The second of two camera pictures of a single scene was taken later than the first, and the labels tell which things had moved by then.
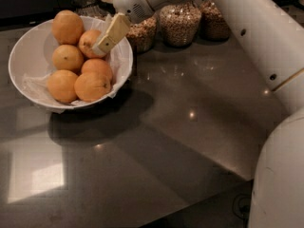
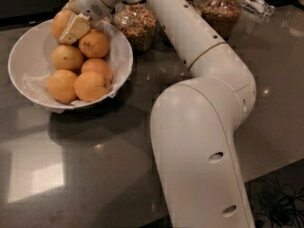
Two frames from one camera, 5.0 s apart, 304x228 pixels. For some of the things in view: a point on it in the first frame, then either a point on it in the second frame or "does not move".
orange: x=67 y=28 does not move
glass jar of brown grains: x=213 y=27 does not move
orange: x=86 y=41 does not move
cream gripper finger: x=116 y=30 to x=78 y=26
